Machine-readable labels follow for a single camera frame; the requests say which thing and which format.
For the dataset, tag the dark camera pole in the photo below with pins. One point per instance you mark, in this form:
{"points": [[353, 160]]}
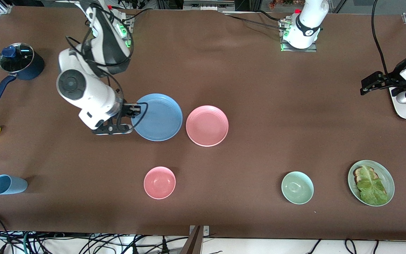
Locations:
{"points": [[194, 243]]}

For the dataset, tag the small metal bracket plate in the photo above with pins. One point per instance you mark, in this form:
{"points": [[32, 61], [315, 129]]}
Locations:
{"points": [[206, 230]]}

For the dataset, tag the brown toast slice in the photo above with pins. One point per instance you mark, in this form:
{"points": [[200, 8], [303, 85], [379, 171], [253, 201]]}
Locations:
{"points": [[356, 173]]}

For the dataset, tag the green bowl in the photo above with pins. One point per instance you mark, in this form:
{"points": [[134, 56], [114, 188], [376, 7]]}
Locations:
{"points": [[297, 187]]}

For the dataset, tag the brown table cloth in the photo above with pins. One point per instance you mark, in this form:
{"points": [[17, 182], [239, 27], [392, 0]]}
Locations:
{"points": [[259, 70]]}

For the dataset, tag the blue cup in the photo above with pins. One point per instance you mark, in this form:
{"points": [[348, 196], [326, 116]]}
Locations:
{"points": [[9, 185]]}

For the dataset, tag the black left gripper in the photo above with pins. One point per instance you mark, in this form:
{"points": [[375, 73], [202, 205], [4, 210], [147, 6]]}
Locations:
{"points": [[390, 80]]}

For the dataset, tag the green lettuce leaf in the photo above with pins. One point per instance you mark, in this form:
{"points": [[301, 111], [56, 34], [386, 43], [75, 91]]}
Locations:
{"points": [[370, 188]]}

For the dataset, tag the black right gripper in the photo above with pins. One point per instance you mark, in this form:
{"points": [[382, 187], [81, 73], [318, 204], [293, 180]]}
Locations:
{"points": [[127, 109]]}

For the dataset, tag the blue plate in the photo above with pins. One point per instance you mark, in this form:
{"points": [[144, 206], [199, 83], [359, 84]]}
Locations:
{"points": [[160, 118]]}

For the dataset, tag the dark blue pot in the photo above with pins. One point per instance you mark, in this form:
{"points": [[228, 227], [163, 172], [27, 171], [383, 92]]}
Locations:
{"points": [[36, 68]]}

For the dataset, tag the green plate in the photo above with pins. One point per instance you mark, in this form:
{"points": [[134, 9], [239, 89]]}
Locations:
{"points": [[385, 174]]}

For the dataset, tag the orange brown object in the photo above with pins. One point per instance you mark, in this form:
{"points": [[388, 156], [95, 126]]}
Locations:
{"points": [[280, 3]]}

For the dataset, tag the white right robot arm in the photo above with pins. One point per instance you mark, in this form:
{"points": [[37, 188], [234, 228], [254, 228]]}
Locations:
{"points": [[83, 90]]}

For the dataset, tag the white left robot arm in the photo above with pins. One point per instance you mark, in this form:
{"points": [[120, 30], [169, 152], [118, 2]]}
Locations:
{"points": [[308, 21]]}

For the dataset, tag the grey metal frame rail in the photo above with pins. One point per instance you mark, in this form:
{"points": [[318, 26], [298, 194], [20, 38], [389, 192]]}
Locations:
{"points": [[208, 5]]}

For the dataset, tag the pink plate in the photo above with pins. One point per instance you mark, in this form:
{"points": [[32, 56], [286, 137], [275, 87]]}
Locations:
{"points": [[207, 126]]}

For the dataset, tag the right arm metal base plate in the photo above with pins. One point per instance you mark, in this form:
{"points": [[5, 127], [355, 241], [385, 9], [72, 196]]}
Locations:
{"points": [[129, 39]]}

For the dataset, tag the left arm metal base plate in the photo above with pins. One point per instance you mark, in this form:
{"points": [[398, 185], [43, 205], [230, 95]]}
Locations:
{"points": [[312, 48]]}

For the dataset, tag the glass pot lid blue knob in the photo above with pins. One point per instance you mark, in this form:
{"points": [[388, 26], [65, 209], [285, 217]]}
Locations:
{"points": [[19, 58]]}

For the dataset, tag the pink bowl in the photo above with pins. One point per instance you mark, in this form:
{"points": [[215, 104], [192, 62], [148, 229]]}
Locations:
{"points": [[159, 182]]}

